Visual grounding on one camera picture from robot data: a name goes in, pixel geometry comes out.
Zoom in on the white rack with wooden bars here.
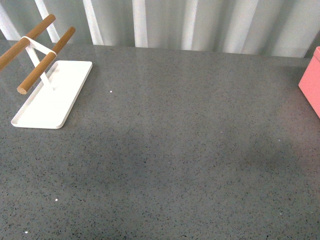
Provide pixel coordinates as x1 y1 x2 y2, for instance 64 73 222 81
0 14 93 129

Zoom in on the pink box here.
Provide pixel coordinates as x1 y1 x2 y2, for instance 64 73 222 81
298 46 320 117

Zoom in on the white curtain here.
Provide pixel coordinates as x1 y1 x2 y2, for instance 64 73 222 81
0 0 320 58

